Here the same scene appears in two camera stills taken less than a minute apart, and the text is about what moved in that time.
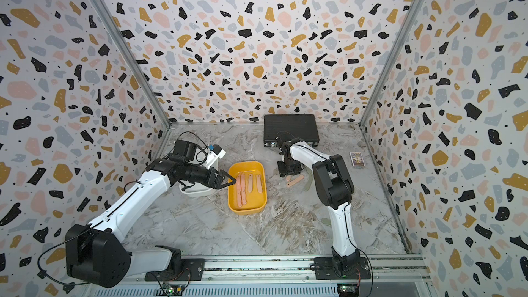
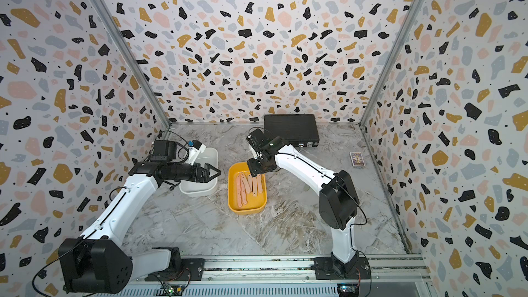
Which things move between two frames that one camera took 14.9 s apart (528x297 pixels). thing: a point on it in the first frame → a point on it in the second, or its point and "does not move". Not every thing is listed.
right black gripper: x=295 y=170 → x=252 y=168
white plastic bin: x=199 y=190 does not move
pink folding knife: x=300 y=177 → x=254 y=186
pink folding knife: x=259 y=185 does not move
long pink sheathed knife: x=238 y=190 does not move
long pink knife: x=243 y=188 does not move
